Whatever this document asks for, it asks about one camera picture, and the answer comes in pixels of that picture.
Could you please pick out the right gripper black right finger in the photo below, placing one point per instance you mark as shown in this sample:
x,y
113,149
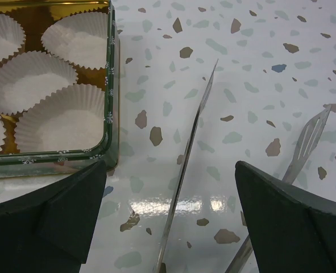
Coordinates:
x,y
291,230

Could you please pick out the steel serving tongs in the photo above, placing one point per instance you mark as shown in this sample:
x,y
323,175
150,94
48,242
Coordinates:
x,y
306,143

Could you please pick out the white paper cup top-right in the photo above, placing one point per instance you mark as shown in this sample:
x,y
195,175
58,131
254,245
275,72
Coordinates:
x,y
80,39

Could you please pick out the white paper cup centre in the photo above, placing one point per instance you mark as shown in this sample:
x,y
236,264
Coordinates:
x,y
28,78

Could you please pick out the white paper cup bottom-right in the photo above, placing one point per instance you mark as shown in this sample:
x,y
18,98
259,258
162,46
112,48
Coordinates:
x,y
70,119

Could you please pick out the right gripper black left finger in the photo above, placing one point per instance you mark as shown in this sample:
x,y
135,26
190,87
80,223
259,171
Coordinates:
x,y
51,229

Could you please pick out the white paper cup top-left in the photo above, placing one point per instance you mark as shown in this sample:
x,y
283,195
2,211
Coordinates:
x,y
12,38

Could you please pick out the green cookie tin box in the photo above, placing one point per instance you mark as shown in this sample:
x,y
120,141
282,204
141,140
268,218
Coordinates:
x,y
35,17

